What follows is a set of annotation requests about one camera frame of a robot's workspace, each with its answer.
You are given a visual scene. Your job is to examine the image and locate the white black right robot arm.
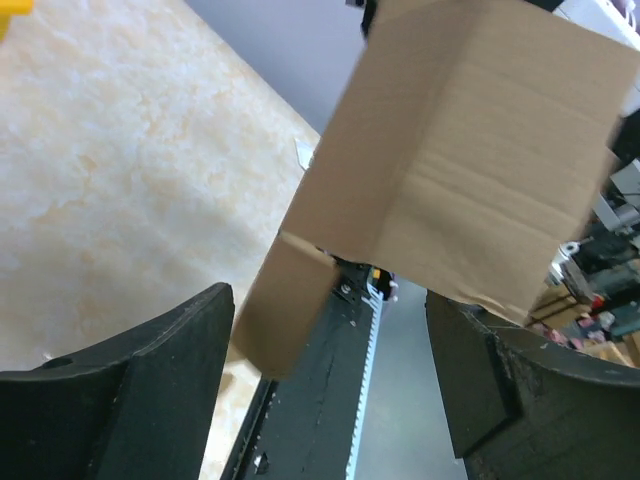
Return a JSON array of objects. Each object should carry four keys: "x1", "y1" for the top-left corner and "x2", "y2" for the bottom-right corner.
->
[{"x1": 530, "y1": 0, "x2": 639, "y2": 49}]

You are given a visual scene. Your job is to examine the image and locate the clear plastic scrap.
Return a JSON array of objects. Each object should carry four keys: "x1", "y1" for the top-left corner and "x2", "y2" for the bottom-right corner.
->
[{"x1": 294, "y1": 139, "x2": 315, "y2": 171}]

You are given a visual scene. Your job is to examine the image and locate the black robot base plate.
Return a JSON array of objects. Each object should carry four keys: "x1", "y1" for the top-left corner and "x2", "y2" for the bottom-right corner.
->
[{"x1": 221, "y1": 261, "x2": 372, "y2": 480}]

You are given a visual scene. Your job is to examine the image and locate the brown cardboard box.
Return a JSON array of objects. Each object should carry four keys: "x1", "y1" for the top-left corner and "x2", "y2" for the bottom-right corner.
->
[{"x1": 232, "y1": 1, "x2": 639, "y2": 378}]

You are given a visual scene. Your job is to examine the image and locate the white slotted cable duct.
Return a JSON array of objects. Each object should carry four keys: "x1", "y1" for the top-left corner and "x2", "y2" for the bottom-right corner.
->
[{"x1": 345, "y1": 267, "x2": 398, "y2": 480}]

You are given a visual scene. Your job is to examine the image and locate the yellow plastic fruit tray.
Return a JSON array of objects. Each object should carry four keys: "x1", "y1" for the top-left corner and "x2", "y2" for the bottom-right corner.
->
[{"x1": 0, "y1": 0, "x2": 34, "y2": 41}]

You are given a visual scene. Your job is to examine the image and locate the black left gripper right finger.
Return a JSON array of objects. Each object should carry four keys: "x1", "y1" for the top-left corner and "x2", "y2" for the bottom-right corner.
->
[{"x1": 425, "y1": 292, "x2": 639, "y2": 479}]

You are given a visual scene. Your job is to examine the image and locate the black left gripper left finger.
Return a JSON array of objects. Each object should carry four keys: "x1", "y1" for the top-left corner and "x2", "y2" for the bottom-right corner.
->
[{"x1": 1, "y1": 283, "x2": 234, "y2": 479}]

